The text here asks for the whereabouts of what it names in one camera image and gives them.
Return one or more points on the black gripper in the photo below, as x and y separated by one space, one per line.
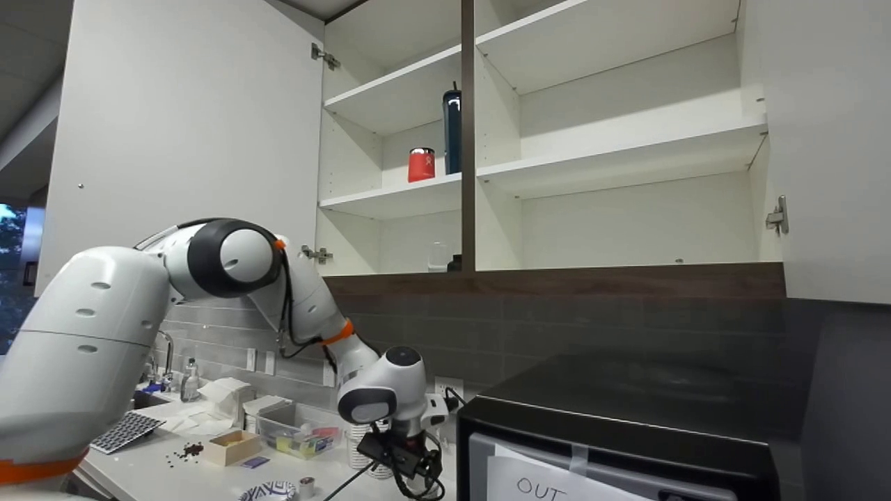
415 462

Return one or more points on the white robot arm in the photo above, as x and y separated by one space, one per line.
83 344

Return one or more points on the clear plastic container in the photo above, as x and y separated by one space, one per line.
288 433

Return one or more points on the small cardboard box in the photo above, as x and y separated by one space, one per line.
230 450

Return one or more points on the grey keyboard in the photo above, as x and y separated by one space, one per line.
124 433

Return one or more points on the red cup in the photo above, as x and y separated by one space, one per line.
422 166

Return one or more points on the black microwave oven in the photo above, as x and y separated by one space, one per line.
654 430

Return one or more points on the dark blue water bottle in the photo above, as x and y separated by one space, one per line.
452 125

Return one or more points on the white cabinet door right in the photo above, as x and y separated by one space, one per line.
824 72

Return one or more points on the white open wall cabinet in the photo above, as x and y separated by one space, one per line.
594 135

